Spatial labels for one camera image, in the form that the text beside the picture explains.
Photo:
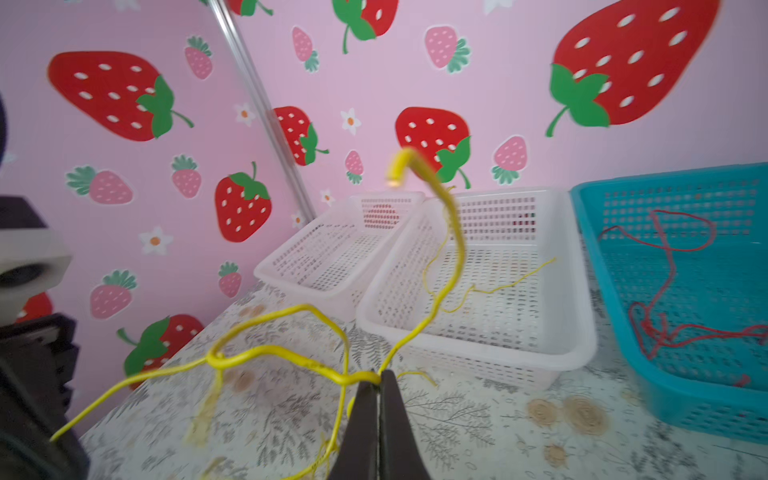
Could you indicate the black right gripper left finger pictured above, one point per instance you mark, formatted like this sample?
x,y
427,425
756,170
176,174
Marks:
x,y
357,457

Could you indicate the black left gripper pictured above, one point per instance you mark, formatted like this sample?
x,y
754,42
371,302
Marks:
x,y
38,359

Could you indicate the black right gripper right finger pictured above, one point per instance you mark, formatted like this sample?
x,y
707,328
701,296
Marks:
x,y
399,457

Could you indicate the middle white plastic basket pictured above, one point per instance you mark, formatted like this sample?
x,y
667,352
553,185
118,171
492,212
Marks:
x,y
512,304

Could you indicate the white plastic basket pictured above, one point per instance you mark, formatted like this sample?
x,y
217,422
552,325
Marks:
x,y
330,262
512,304

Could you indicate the left white plastic basket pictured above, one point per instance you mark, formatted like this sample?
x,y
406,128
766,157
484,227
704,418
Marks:
x,y
330,262

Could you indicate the teal plastic basket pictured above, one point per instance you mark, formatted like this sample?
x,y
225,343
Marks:
x,y
681,262

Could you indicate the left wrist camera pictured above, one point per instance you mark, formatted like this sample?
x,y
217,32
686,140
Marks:
x,y
33,257

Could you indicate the left aluminium corner post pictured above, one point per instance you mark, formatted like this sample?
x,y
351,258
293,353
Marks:
x,y
262,105

